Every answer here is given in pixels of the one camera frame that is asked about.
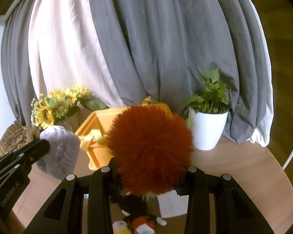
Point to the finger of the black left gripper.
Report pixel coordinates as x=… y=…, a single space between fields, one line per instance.
x=16 y=166
x=9 y=161

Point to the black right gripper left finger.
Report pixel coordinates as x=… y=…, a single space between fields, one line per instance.
x=62 y=211

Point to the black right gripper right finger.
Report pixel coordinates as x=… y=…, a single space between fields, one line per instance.
x=234 y=210

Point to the lavender knitted plush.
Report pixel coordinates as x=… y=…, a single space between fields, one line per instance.
x=61 y=159

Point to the mickey mouse plush toy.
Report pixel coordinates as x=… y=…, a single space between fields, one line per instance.
x=137 y=219

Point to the orange fluffy pompom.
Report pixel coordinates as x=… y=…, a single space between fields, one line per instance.
x=151 y=148

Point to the patterned woven cushion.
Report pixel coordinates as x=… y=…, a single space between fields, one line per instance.
x=17 y=136

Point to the sunflower bouquet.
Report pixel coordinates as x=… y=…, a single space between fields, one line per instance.
x=59 y=105

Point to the white folded napkin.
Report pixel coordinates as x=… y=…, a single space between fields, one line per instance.
x=172 y=205

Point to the orange plastic crate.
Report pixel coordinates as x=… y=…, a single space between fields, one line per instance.
x=93 y=130

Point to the white plant pot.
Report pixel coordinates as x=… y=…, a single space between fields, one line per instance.
x=206 y=128

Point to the green pothos plant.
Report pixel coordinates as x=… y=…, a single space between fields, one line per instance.
x=215 y=99

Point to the pale pink curtain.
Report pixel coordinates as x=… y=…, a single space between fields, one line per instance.
x=64 y=50

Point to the grey curtain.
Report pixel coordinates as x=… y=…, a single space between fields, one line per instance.
x=155 y=48

